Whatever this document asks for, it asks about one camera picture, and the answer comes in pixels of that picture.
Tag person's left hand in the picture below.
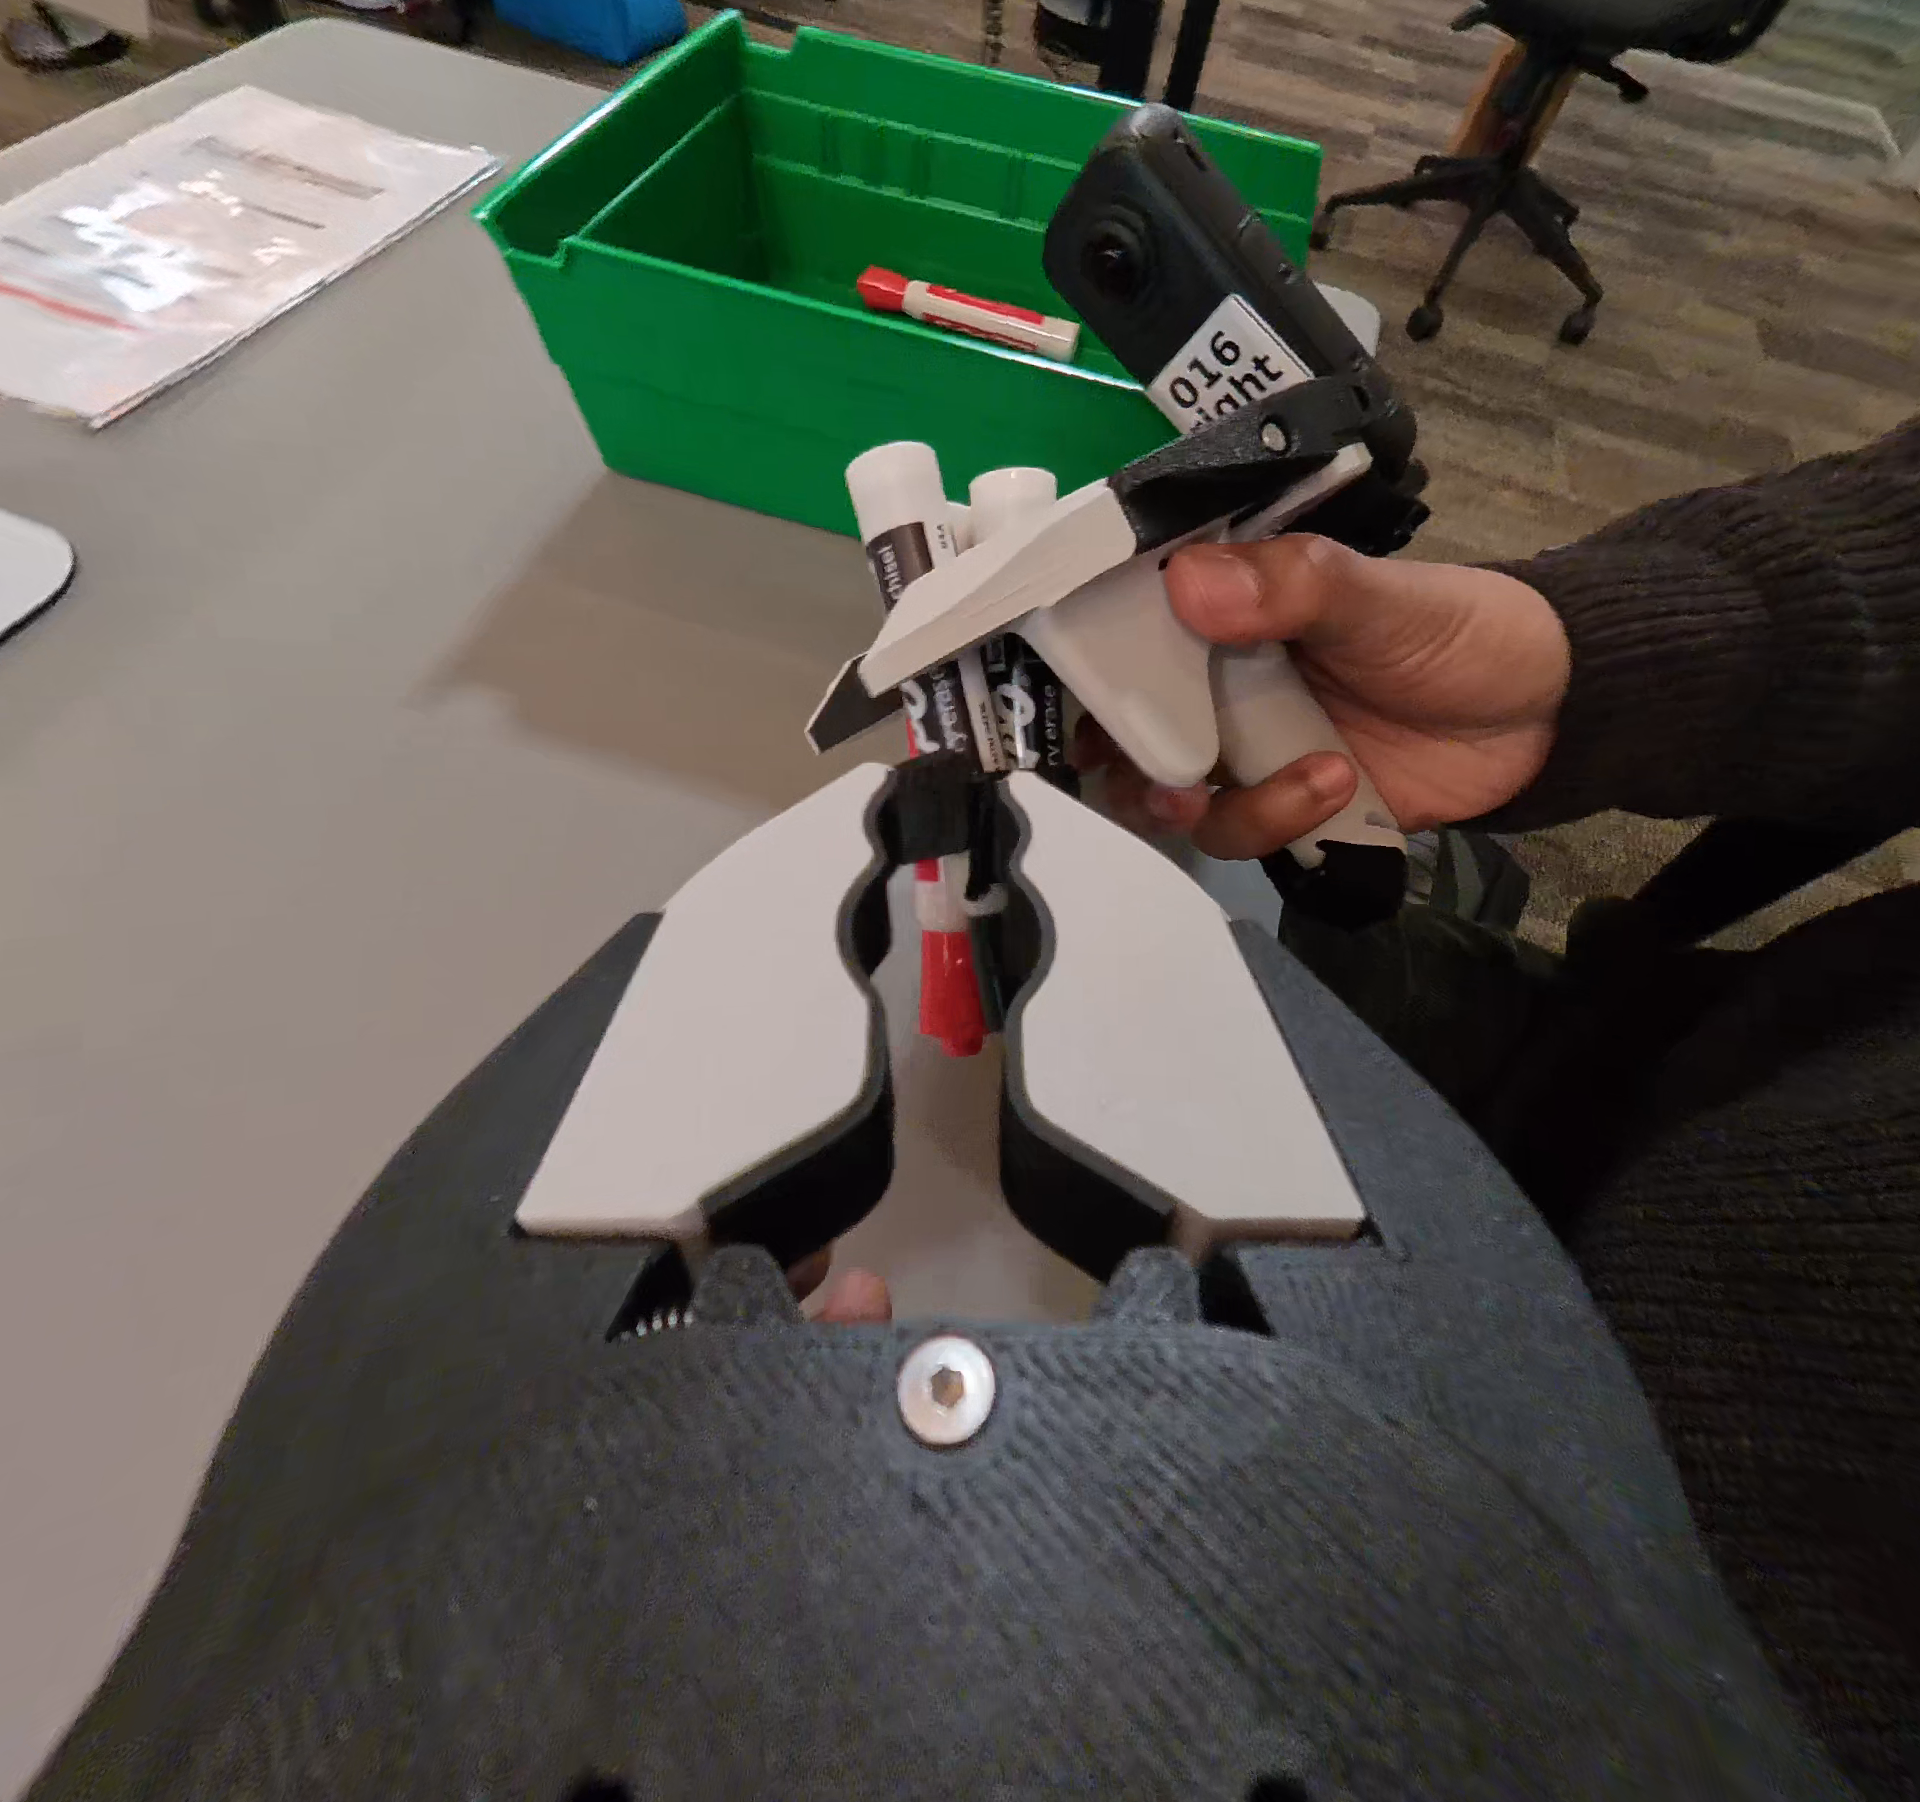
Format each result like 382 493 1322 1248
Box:
787 1239 899 1327

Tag green plastic bin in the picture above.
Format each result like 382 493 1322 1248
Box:
473 9 1322 539

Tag black dry erase marker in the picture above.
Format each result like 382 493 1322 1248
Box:
964 468 1086 793
845 441 976 785

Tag plastic sleeve document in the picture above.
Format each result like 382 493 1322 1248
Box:
0 83 505 427

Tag red dry erase marker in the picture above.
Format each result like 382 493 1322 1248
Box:
899 782 991 1058
854 267 1082 363

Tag white lamp stand base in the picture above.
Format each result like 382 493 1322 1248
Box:
0 509 78 648

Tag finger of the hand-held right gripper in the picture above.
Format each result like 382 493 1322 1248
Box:
805 475 1186 758

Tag dark corduroy pants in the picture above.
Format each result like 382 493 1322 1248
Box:
1276 828 1577 1204

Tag person's right forearm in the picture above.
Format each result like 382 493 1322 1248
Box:
1477 420 1920 840

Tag person's right hand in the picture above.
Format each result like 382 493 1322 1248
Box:
1072 530 1577 864

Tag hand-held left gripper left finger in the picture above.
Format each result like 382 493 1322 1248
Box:
514 766 901 1325

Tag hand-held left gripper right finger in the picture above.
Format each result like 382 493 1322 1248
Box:
997 779 1370 1255

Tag white desk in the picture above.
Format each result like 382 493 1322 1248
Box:
0 17 1292 1776

